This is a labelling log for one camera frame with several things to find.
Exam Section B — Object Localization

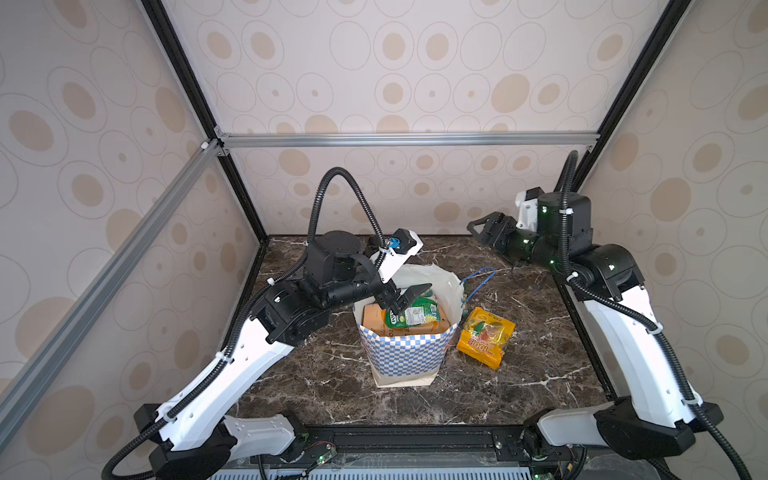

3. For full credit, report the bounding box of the green Fox's candy bag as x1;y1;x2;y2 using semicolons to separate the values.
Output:
384;295;442;329

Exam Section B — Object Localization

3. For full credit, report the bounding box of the orange potato chips bag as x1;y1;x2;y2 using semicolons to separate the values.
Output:
362;303;451;337

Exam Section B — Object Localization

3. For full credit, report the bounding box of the blue checkered paper bag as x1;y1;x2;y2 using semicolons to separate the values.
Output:
353;264;496;388

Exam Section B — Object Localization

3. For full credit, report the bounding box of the yellow gummy candy bag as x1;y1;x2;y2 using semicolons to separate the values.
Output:
457;307;516;370

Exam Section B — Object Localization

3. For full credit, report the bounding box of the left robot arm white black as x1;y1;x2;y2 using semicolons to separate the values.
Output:
101;167;431;479

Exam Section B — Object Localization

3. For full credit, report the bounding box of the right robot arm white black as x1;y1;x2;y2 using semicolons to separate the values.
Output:
467;151;751;479

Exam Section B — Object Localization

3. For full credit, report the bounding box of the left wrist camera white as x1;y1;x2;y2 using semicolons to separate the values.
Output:
371;228;423;284

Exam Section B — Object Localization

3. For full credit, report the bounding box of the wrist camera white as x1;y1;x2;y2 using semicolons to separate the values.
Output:
515;187;544;231
371;228;423;284

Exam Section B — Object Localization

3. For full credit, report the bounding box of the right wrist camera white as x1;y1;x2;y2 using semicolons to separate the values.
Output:
515;187;544;231

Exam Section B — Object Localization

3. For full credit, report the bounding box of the horizontal aluminium rail back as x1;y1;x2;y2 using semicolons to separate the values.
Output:
220;131;600;149

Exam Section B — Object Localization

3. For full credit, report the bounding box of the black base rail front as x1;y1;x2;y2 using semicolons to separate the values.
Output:
157;424;673;480

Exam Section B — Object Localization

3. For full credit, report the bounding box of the black frame post right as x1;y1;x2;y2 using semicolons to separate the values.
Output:
538;0;692;242

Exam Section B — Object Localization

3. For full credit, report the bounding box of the black frame post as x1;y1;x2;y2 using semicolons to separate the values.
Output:
538;0;692;242
140;0;269;245

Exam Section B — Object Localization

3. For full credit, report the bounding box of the black frame post left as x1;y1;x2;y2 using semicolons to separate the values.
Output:
140;0;269;245

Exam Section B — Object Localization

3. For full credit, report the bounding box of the aluminium rail left wall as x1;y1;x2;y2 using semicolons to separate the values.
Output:
1;138;221;449

